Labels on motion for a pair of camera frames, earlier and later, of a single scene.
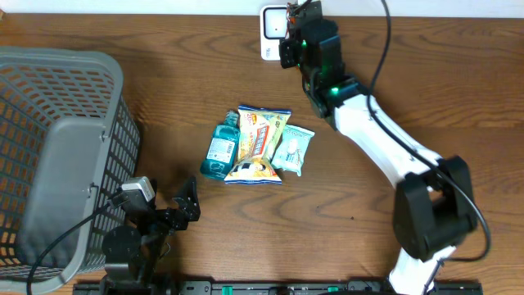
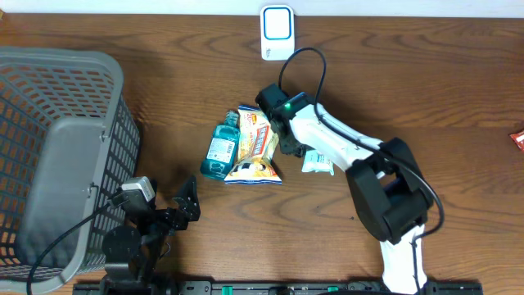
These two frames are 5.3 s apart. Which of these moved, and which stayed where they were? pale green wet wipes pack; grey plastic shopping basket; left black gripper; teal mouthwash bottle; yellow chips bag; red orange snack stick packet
Moved: red orange snack stick packet; pale green wet wipes pack
Stayed: yellow chips bag; left black gripper; teal mouthwash bottle; grey plastic shopping basket
